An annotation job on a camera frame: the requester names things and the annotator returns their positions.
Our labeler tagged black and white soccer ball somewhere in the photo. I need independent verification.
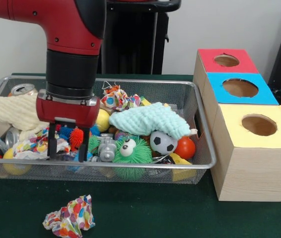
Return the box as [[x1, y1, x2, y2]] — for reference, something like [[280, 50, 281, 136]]
[[150, 130, 178, 156]]

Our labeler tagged red ball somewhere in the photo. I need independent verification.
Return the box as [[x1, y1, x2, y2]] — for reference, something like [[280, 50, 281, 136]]
[[175, 136, 196, 160]]

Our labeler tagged crushed silver can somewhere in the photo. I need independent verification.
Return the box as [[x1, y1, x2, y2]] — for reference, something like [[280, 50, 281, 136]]
[[9, 83, 38, 96]]

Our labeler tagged orange spiky ball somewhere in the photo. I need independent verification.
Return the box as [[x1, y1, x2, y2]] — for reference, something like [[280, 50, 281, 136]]
[[69, 128, 85, 149]]

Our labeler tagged wire mesh bin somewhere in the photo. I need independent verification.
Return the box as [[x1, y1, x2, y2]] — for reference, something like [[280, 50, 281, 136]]
[[0, 75, 217, 185]]

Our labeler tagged grey robot toy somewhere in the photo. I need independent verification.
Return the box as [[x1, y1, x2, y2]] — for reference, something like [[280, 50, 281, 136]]
[[97, 134, 119, 163]]

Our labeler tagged yellow cheese wedge toy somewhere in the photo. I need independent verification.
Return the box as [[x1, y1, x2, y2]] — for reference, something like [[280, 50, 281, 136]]
[[169, 153, 197, 181]]

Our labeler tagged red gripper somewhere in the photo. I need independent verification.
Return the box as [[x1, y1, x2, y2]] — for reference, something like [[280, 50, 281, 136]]
[[36, 89, 101, 163]]

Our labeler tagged green fuzzy toy with eyes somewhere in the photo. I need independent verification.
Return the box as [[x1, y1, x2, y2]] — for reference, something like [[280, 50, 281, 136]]
[[113, 136, 152, 181]]

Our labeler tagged cream waffle cloth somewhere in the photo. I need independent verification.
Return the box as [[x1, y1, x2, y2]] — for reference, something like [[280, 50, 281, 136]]
[[0, 93, 49, 139]]

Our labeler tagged mint green waffle cloth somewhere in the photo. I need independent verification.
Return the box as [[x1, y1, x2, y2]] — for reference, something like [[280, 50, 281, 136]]
[[108, 102, 192, 139]]

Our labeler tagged wooden box with three holes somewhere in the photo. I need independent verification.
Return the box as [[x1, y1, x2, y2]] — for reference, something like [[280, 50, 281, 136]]
[[193, 48, 281, 202]]

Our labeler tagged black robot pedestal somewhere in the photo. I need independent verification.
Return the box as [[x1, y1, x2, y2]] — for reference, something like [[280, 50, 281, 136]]
[[101, 0, 182, 75]]

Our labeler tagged yellow ball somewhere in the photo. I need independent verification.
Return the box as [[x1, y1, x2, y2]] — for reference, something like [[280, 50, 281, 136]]
[[96, 109, 111, 132]]

